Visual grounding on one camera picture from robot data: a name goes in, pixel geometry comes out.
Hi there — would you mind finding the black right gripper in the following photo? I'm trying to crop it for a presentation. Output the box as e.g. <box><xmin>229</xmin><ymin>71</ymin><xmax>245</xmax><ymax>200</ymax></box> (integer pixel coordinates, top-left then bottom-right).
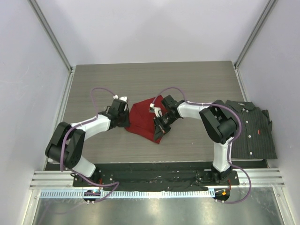
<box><xmin>153</xmin><ymin>113</ymin><xmax>179</xmax><ymax>141</ymax></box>

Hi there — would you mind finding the red cloth napkin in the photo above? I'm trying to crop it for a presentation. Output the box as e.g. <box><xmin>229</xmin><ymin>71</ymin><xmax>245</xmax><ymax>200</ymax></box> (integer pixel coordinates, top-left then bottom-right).
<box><xmin>125</xmin><ymin>97</ymin><xmax>161</xmax><ymax>144</ymax></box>

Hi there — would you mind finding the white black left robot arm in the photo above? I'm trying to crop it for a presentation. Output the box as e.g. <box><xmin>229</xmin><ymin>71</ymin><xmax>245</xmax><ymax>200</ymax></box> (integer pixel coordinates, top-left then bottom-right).
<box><xmin>45</xmin><ymin>97</ymin><xmax>129</xmax><ymax>187</ymax></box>

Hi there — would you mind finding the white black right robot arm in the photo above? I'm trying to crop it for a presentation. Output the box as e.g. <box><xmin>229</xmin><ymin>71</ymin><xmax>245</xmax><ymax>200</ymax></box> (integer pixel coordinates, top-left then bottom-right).
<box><xmin>150</xmin><ymin>95</ymin><xmax>241</xmax><ymax>185</ymax></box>

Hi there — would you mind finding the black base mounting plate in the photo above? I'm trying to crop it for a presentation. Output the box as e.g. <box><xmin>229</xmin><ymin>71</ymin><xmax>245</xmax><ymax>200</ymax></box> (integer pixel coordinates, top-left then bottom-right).
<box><xmin>44</xmin><ymin>160</ymin><xmax>269</xmax><ymax>192</ymax></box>

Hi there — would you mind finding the dark striped button shirt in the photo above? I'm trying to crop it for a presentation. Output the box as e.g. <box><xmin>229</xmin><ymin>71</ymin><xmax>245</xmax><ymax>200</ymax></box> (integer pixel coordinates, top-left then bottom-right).
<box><xmin>226</xmin><ymin>100</ymin><xmax>277</xmax><ymax>160</ymax></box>

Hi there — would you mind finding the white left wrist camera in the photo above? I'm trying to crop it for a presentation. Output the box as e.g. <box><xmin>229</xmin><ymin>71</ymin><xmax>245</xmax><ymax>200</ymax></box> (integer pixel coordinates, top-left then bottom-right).
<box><xmin>113</xmin><ymin>95</ymin><xmax>128</xmax><ymax>103</ymax></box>

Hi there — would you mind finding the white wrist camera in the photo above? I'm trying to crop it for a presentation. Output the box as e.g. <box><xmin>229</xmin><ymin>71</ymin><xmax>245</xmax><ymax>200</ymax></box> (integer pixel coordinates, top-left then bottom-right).
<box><xmin>113</xmin><ymin>95</ymin><xmax>128</xmax><ymax>103</ymax></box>
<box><xmin>149</xmin><ymin>103</ymin><xmax>162</xmax><ymax>118</ymax></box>

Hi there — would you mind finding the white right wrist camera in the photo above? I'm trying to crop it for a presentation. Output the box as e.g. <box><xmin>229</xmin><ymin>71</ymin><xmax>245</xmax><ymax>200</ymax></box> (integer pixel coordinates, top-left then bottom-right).
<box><xmin>149</xmin><ymin>103</ymin><xmax>162</xmax><ymax>118</ymax></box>

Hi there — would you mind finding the white slotted cable duct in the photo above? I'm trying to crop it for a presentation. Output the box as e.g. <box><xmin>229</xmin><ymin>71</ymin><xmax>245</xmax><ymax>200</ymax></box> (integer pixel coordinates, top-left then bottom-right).
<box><xmin>40</xmin><ymin>188</ymin><xmax>215</xmax><ymax>199</ymax></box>

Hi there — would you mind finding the aluminium front rail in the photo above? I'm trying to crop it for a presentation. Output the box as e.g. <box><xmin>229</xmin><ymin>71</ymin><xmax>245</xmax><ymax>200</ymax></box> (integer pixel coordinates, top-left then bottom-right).
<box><xmin>30</xmin><ymin>168</ymin><xmax>285</xmax><ymax>189</ymax></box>

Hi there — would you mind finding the left aluminium frame post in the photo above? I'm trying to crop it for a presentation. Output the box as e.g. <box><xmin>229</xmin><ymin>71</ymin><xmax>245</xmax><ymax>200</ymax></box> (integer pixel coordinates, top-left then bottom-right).
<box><xmin>28</xmin><ymin>0</ymin><xmax>73</xmax><ymax>72</ymax></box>

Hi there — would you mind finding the aluminium frame post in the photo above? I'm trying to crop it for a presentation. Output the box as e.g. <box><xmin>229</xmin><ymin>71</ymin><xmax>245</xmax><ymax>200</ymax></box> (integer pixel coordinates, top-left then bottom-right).
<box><xmin>28</xmin><ymin>0</ymin><xmax>73</xmax><ymax>72</ymax></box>
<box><xmin>233</xmin><ymin>0</ymin><xmax>278</xmax><ymax>69</ymax></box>

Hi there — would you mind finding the right aluminium frame post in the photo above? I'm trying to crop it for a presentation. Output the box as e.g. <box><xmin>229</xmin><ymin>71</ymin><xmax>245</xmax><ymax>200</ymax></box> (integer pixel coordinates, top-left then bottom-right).
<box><xmin>233</xmin><ymin>0</ymin><xmax>278</xmax><ymax>69</ymax></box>

